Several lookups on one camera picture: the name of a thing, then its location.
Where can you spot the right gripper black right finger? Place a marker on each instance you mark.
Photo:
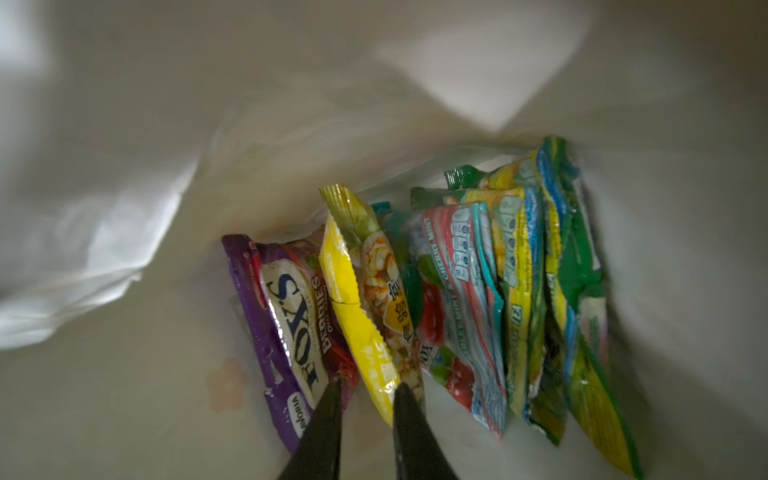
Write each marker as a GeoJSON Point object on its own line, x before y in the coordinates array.
{"type": "Point", "coordinates": [418, 455]}

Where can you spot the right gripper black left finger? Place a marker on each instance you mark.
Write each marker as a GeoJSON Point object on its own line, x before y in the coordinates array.
{"type": "Point", "coordinates": [318, 453]}

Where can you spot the white paper gift bag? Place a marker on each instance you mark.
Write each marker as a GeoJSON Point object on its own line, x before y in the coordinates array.
{"type": "Point", "coordinates": [135, 134]}

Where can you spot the purple Fox's berries packet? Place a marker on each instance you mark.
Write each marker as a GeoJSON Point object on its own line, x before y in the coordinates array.
{"type": "Point", "coordinates": [297, 339]}

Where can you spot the teal cherry mint packet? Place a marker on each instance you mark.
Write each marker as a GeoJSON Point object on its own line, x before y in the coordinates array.
{"type": "Point", "coordinates": [450, 285]}

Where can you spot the green snack packet rightmost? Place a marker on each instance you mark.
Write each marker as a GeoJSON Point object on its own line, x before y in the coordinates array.
{"type": "Point", "coordinates": [579, 303]}

